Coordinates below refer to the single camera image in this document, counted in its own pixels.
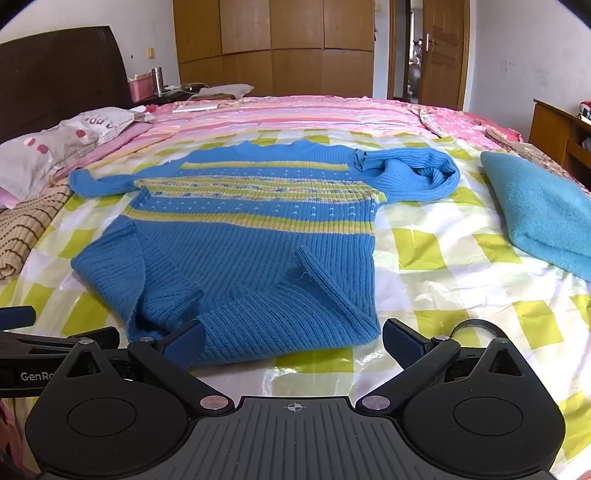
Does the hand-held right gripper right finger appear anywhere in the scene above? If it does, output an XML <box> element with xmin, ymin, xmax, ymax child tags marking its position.
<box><xmin>355</xmin><ymin>318</ymin><xmax>527</xmax><ymax>414</ymax></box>

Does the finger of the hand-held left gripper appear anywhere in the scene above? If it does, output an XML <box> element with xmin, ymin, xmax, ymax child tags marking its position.
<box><xmin>0</xmin><ymin>306</ymin><xmax>37</xmax><ymax>328</ymax></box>
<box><xmin>0</xmin><ymin>327</ymin><xmax>121</xmax><ymax>355</ymax></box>

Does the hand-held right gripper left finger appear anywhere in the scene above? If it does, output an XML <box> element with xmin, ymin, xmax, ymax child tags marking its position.
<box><xmin>65</xmin><ymin>319</ymin><xmax>234</xmax><ymax>414</ymax></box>

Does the blue striped knitted sweater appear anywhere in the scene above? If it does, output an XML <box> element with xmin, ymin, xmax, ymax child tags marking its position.
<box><xmin>68</xmin><ymin>140</ymin><xmax>461</xmax><ymax>370</ymax></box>

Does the brown checked cloth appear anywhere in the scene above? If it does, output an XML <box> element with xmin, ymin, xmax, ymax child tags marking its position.
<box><xmin>0</xmin><ymin>180</ymin><xmax>75</xmax><ymax>280</ymax></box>

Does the white pillow with pink print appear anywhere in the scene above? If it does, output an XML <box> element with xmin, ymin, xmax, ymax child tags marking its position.
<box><xmin>0</xmin><ymin>107</ymin><xmax>139</xmax><ymax>204</ymax></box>

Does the folded light blue towel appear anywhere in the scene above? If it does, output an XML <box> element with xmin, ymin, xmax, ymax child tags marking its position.
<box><xmin>480</xmin><ymin>150</ymin><xmax>591</xmax><ymax>282</ymax></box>

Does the pink floral quilt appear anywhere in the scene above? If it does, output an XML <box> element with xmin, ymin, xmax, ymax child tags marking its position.
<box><xmin>416</xmin><ymin>104</ymin><xmax>525</xmax><ymax>153</ymax></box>

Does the dark wooden headboard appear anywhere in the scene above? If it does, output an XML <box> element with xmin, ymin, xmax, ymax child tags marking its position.
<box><xmin>0</xmin><ymin>25</ymin><xmax>134</xmax><ymax>144</ymax></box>

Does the pink striped bed sheet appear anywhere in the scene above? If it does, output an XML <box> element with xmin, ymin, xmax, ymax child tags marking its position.
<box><xmin>69</xmin><ymin>95</ymin><xmax>462</xmax><ymax>153</ymax></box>

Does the plain white pillow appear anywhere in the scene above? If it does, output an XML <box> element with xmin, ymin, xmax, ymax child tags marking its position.
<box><xmin>187</xmin><ymin>83</ymin><xmax>254</xmax><ymax>100</ymax></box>

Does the pink box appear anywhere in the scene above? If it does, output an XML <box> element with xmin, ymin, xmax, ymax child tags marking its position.
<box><xmin>128</xmin><ymin>74</ymin><xmax>155</xmax><ymax>102</ymax></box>

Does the wooden desk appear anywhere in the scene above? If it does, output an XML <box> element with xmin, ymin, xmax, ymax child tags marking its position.
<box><xmin>529</xmin><ymin>98</ymin><xmax>591</xmax><ymax>190</ymax></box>

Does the wooden door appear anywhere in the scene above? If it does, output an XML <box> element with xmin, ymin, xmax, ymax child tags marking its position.
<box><xmin>418</xmin><ymin>0</ymin><xmax>469</xmax><ymax>110</ymax></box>

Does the wooden wardrobe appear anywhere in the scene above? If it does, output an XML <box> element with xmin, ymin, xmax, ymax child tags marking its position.
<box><xmin>172</xmin><ymin>0</ymin><xmax>376</xmax><ymax>99</ymax></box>

